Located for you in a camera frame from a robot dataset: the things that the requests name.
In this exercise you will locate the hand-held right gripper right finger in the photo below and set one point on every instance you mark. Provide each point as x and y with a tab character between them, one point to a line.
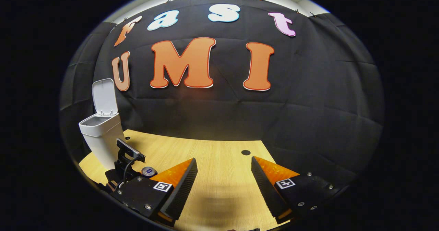
265	190

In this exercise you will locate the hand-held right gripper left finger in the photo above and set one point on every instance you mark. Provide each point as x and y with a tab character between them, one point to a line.
181	193

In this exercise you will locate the white desktop garbage bin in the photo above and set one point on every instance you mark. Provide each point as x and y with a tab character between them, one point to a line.
103	135

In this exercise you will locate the wooden desktop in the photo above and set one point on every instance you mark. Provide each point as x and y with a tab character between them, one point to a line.
219	169

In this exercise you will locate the large round black desk grommet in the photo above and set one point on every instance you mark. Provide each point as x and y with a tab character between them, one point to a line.
245	152

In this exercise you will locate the black backdrop cloth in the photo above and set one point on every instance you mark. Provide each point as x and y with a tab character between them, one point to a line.
308	104

